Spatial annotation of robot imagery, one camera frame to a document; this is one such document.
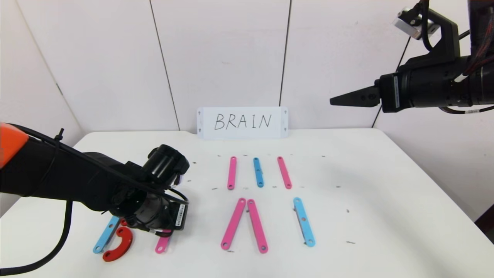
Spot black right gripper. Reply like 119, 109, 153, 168
329, 64, 454, 113

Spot short dark blue bar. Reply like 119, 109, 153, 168
253, 158, 264, 188

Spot long pink bar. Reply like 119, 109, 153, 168
221, 198, 247, 250
227, 156, 237, 190
247, 199, 269, 254
155, 230, 172, 254

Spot black cable with white label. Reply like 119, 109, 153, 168
438, 104, 494, 115

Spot black right camera bracket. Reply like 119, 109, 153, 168
401, 10, 462, 70

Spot long light blue bar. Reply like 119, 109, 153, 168
93, 216, 120, 254
293, 197, 316, 247

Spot white BRAIN sign card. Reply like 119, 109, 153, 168
197, 107, 289, 140

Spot short pink bar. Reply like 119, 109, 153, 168
277, 156, 293, 190

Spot black right camera cable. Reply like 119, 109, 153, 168
419, 0, 436, 53

